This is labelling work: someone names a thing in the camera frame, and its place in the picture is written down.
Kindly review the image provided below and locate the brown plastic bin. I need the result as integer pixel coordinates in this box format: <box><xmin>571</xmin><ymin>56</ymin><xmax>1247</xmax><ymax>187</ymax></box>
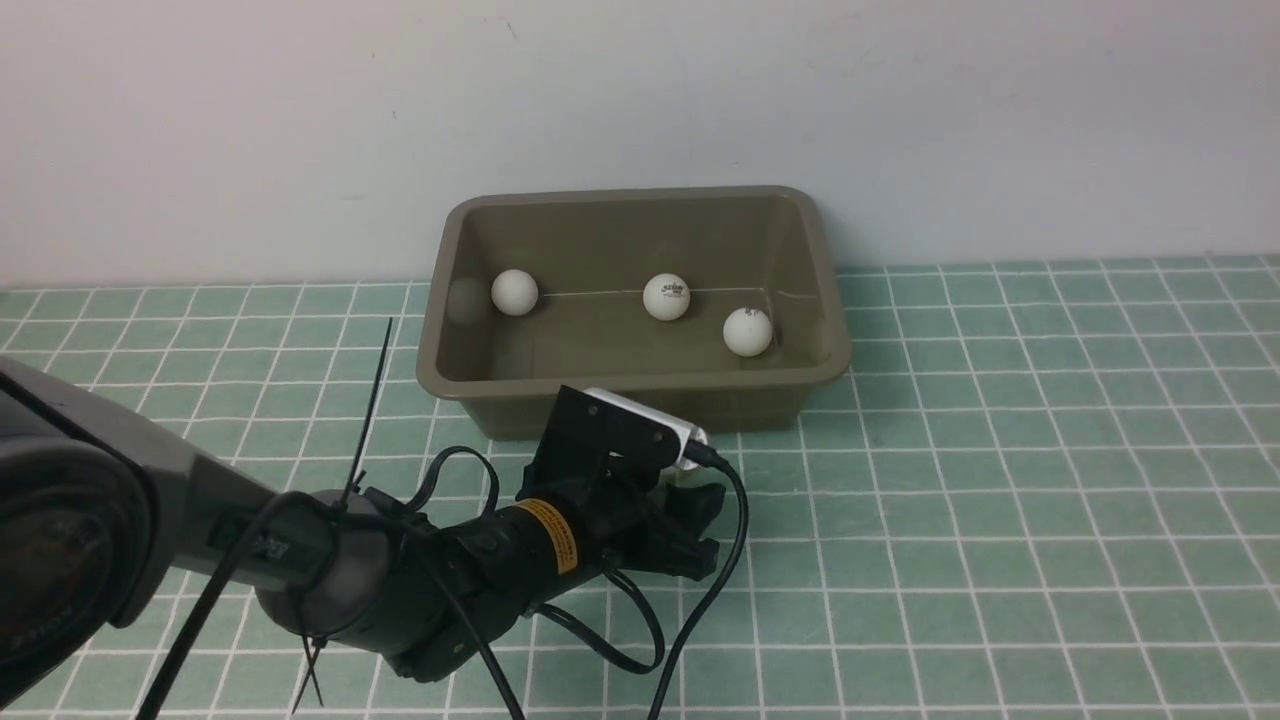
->
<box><xmin>416</xmin><ymin>184</ymin><xmax>852</xmax><ymax>441</ymax></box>

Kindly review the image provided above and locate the black cable tie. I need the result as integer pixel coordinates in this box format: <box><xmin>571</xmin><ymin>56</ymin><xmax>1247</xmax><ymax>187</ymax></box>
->
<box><xmin>289</xmin><ymin>316</ymin><xmax>396</xmax><ymax>717</ymax></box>

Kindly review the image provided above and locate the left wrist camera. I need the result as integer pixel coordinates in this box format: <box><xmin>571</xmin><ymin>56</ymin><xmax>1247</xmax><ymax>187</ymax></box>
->
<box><xmin>522</xmin><ymin>386</ymin><xmax>716</xmax><ymax>492</ymax></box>

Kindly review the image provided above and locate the white ping-pong ball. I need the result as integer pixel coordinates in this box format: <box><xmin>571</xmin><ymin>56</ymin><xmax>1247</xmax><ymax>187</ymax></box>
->
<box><xmin>722</xmin><ymin>307</ymin><xmax>774</xmax><ymax>357</ymax></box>
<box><xmin>490</xmin><ymin>268</ymin><xmax>540</xmax><ymax>316</ymax></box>

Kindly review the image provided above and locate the white ping-pong ball DHS logo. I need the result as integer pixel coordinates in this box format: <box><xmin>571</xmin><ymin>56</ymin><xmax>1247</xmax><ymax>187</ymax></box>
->
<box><xmin>643</xmin><ymin>273</ymin><xmax>691</xmax><ymax>322</ymax></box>

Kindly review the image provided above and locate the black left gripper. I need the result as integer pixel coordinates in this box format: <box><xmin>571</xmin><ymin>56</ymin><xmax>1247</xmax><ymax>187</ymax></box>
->
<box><xmin>470</xmin><ymin>464</ymin><xmax>726</xmax><ymax>611</ymax></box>

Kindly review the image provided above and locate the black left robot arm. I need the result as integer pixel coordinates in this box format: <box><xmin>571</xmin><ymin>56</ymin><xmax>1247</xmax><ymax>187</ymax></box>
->
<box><xmin>3</xmin><ymin>357</ymin><xmax>745</xmax><ymax>719</ymax></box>

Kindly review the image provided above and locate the green checkered tablecloth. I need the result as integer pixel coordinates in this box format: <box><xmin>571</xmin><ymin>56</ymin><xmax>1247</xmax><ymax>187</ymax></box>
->
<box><xmin>1</xmin><ymin>256</ymin><xmax>1279</xmax><ymax>719</ymax></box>

